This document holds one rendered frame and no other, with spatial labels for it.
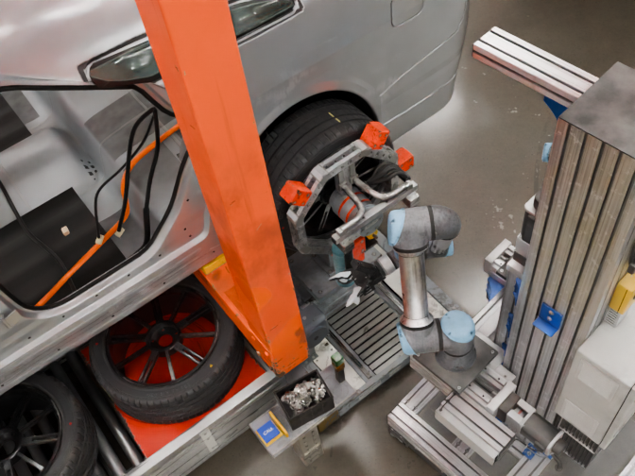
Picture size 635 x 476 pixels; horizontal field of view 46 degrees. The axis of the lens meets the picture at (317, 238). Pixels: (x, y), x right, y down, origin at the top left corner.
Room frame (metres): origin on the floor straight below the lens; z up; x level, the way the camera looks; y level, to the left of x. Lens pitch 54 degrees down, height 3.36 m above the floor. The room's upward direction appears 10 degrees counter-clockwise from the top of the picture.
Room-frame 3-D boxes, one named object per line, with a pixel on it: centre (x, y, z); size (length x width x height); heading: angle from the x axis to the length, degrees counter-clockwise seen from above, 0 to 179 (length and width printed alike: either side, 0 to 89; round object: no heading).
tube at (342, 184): (1.85, -0.12, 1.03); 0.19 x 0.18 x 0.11; 30
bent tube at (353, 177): (1.94, -0.29, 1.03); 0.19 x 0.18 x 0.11; 30
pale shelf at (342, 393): (1.28, 0.17, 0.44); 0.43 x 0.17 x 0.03; 120
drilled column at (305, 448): (1.27, 0.20, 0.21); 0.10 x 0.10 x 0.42; 30
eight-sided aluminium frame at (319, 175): (2.00, -0.14, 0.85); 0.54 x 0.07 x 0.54; 120
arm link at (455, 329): (1.23, -0.42, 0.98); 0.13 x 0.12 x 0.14; 87
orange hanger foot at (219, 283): (1.80, 0.39, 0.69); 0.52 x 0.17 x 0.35; 30
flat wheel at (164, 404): (1.71, 0.74, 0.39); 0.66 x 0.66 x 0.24
